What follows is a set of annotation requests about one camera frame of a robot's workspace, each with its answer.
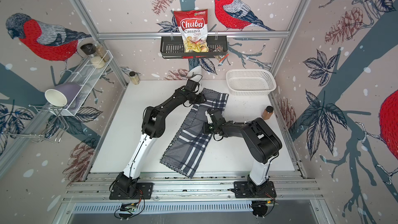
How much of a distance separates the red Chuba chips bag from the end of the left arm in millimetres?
190

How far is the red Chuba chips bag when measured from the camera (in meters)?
0.81

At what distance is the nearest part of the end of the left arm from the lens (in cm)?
87
